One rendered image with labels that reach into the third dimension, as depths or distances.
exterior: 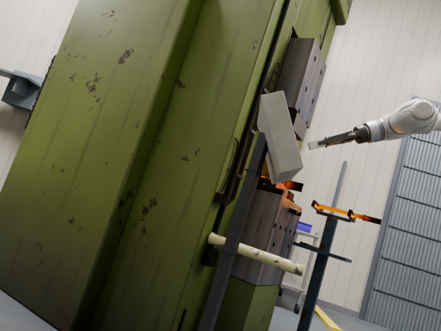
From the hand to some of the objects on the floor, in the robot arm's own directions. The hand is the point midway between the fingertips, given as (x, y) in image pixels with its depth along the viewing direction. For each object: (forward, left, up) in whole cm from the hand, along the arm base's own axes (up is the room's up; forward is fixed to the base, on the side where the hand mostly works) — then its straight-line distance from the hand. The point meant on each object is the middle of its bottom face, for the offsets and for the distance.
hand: (317, 144), depth 146 cm
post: (+21, +9, -112) cm, 115 cm away
